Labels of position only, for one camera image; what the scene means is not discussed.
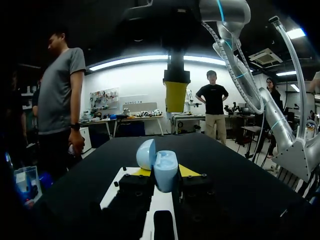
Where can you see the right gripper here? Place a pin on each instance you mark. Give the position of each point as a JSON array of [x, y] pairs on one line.
[[162, 22]]

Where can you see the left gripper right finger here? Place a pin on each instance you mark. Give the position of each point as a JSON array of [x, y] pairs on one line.
[[193, 186]]

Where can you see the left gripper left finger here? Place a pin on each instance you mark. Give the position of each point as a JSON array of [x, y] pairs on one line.
[[135, 186]]

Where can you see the light blue earbud case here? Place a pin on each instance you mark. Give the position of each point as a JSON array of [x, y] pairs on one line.
[[163, 172]]

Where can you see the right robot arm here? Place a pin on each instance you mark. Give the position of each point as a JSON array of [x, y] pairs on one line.
[[278, 125]]

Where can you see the white plate with black stands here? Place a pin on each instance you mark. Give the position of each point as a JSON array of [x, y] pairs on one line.
[[162, 203]]

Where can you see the person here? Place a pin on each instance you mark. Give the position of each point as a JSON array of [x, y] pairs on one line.
[[60, 100], [273, 100], [213, 105]]

